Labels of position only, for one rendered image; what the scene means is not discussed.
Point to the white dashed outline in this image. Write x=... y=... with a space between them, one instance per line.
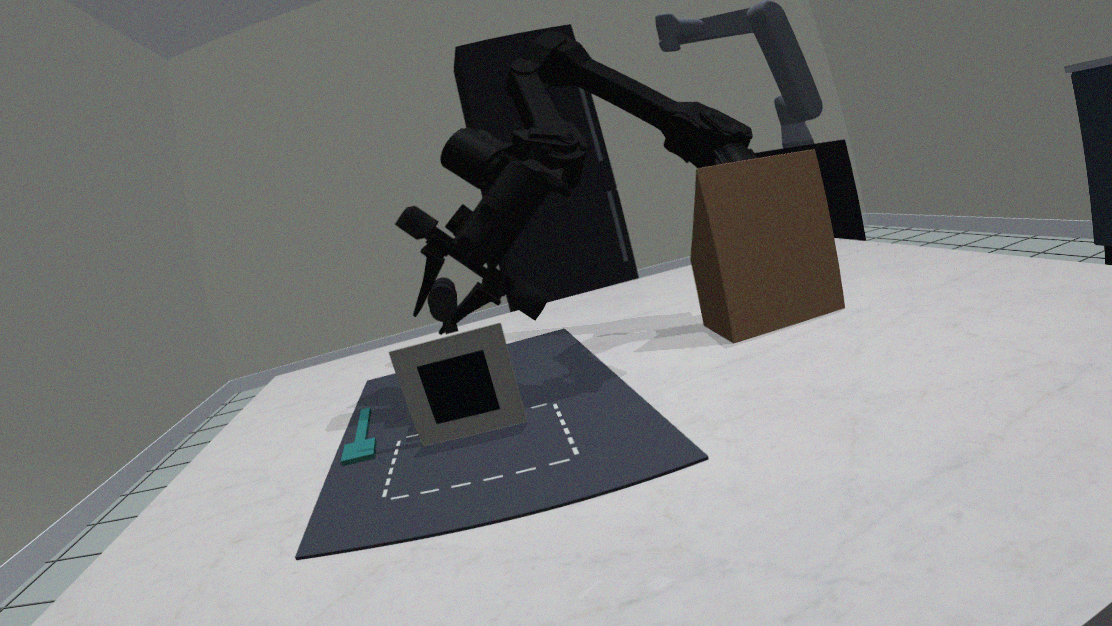
x=575 y=451

